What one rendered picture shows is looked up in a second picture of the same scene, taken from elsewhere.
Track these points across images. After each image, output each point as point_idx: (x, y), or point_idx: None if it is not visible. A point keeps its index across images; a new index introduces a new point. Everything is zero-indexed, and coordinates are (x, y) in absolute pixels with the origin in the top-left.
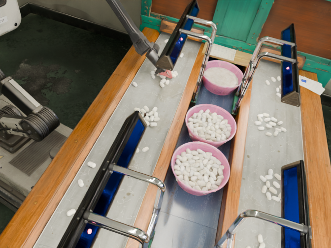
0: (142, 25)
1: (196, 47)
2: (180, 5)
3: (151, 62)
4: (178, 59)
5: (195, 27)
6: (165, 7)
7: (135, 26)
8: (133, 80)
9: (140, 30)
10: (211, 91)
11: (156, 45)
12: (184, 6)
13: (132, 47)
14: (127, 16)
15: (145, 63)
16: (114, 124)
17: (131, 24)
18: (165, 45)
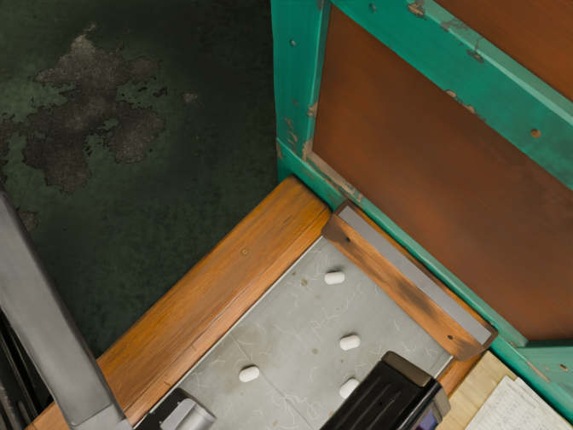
0: (283, 162)
1: (439, 351)
2: (421, 213)
3: (213, 386)
4: (327, 400)
5: (459, 306)
6: (361, 176)
7: (83, 379)
8: None
9: (280, 169)
10: None
11: (199, 419)
12: (440, 227)
13: (177, 293)
14: (43, 337)
15: (188, 385)
16: None
17: (52, 379)
18: (320, 294)
